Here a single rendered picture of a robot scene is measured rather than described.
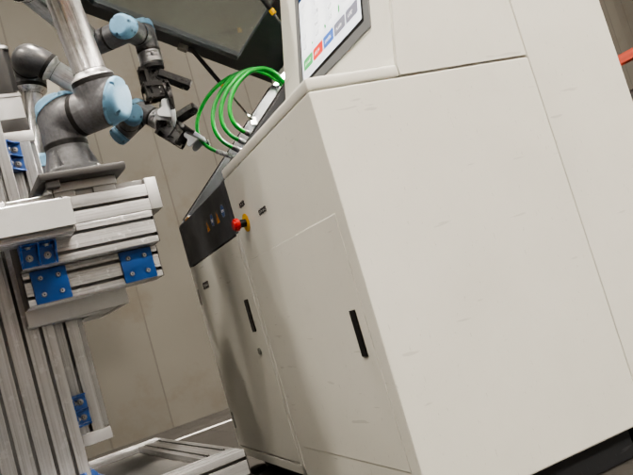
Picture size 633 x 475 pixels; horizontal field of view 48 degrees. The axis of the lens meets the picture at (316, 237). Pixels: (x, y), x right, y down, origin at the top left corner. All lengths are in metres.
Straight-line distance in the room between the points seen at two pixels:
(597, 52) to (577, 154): 0.29
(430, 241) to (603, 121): 0.59
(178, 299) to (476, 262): 3.54
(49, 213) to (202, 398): 3.23
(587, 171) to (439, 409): 0.68
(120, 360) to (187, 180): 1.33
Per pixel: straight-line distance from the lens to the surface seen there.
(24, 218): 1.80
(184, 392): 4.87
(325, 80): 1.49
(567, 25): 1.91
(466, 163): 1.59
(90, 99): 1.97
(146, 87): 2.37
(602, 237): 1.78
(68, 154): 1.99
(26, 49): 2.69
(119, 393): 4.76
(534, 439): 1.60
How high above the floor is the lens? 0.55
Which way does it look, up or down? 5 degrees up
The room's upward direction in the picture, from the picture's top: 16 degrees counter-clockwise
